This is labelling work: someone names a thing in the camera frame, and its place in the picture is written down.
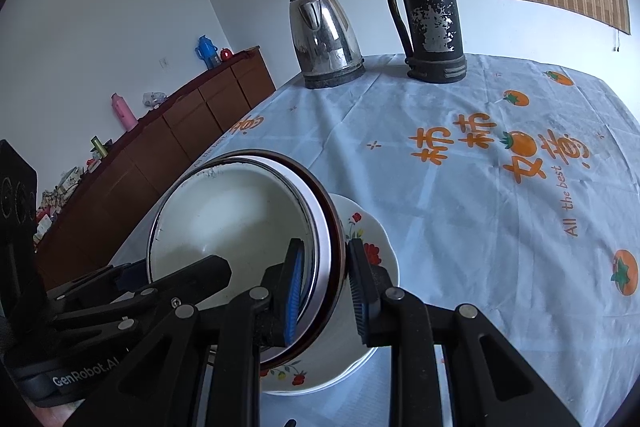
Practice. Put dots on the red flower white plate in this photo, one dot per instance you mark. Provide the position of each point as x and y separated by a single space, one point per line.
338 351

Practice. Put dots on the dark wooden sideboard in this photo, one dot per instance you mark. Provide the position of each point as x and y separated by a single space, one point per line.
144 162

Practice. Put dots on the crumpled plastic bag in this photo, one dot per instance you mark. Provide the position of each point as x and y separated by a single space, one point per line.
153 100

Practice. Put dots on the stainless steel electric kettle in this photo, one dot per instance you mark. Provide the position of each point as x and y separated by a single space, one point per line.
325 44

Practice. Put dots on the small red jar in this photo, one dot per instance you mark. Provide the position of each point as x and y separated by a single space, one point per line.
225 54

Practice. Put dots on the clutter pile on sideboard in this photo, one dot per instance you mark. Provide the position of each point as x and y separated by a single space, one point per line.
52 202

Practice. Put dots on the person's left hand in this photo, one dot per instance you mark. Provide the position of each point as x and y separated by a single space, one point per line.
53 416

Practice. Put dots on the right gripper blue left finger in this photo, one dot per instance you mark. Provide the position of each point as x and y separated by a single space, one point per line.
203 367

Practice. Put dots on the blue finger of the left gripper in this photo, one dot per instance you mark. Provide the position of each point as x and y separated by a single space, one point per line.
105 284
189 285

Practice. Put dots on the pink thermos bottle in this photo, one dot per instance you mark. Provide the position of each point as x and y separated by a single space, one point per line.
123 112

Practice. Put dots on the blue water jug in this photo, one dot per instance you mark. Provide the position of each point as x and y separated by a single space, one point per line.
207 52

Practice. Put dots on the black thermos flask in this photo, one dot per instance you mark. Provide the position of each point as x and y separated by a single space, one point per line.
430 33

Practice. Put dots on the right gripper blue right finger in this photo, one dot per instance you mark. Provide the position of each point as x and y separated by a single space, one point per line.
489 382

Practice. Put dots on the stainless steel bowl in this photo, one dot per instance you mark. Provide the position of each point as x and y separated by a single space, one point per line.
329 275

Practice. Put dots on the green yellow can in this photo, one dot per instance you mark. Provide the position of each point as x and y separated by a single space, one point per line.
99 147

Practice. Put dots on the red plastic bowl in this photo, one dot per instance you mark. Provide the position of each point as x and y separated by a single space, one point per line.
311 245

